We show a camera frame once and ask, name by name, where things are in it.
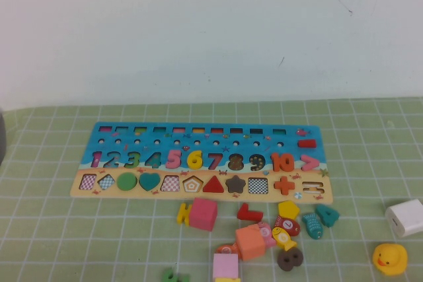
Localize yellow number six piece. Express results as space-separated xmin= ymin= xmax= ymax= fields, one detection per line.
xmin=186 ymin=149 xmax=204 ymax=171

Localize pink number five piece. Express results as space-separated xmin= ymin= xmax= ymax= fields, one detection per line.
xmin=165 ymin=149 xmax=182 ymax=170

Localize red triangle piece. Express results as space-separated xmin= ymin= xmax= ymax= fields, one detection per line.
xmin=202 ymin=175 xmax=225 ymax=194

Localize orange number ten piece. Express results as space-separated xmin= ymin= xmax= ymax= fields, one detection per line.
xmin=270 ymin=152 xmax=295 ymax=173

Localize teal heart piece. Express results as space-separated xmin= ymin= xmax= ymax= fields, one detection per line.
xmin=138 ymin=172 xmax=162 ymax=192

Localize orange plus sign piece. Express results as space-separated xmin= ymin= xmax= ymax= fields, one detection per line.
xmin=273 ymin=176 xmax=296 ymax=196

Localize yellow equals sign piece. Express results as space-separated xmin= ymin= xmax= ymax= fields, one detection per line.
xmin=176 ymin=203 xmax=193 ymax=227

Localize red number seven piece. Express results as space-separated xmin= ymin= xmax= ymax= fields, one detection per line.
xmin=237 ymin=202 xmax=264 ymax=223

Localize green circle piece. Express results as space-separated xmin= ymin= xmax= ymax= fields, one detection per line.
xmin=116 ymin=172 xmax=138 ymax=192

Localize pink greater-than sign piece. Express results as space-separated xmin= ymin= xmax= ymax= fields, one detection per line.
xmin=299 ymin=155 xmax=321 ymax=172

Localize yellow pentagon piece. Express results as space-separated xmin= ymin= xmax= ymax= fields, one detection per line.
xmin=278 ymin=200 xmax=301 ymax=220

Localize colourful wooden number puzzle board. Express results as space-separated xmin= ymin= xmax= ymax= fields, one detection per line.
xmin=69 ymin=122 xmax=334 ymax=204

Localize brown number eight piece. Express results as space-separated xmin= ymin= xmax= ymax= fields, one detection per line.
xmin=276 ymin=249 xmax=303 ymax=272

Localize teal number four piece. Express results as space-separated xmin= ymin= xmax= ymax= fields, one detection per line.
xmin=315 ymin=205 xmax=340 ymax=229

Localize green number piece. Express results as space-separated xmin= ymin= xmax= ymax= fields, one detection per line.
xmin=161 ymin=267 xmax=192 ymax=282

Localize magenta wooden cube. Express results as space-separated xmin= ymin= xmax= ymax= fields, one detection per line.
xmin=188 ymin=197 xmax=218 ymax=232

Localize pink wooden fish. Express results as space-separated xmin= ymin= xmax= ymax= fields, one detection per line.
xmin=257 ymin=221 xmax=277 ymax=249

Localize orange wooden cube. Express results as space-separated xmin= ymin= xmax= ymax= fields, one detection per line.
xmin=234 ymin=225 xmax=267 ymax=262

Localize orange wooden fish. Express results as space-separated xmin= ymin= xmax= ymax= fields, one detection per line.
xmin=215 ymin=244 xmax=239 ymax=257

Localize red wooden fish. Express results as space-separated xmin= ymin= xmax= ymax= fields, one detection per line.
xmin=273 ymin=215 xmax=301 ymax=237

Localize yellow wooden fish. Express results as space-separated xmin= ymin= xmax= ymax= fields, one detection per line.
xmin=271 ymin=226 xmax=298 ymax=252

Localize light pink wooden cube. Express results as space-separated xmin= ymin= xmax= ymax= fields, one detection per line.
xmin=212 ymin=253 xmax=239 ymax=279

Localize teal wooden fish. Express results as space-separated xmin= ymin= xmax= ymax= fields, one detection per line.
xmin=301 ymin=213 xmax=324 ymax=240

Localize green checked tablecloth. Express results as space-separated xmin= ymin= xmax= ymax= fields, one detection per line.
xmin=0 ymin=96 xmax=423 ymax=282

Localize white charger block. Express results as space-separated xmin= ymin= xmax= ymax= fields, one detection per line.
xmin=385 ymin=198 xmax=423 ymax=239

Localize yellow rubber duck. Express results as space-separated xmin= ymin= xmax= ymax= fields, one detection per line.
xmin=372 ymin=243 xmax=408 ymax=277

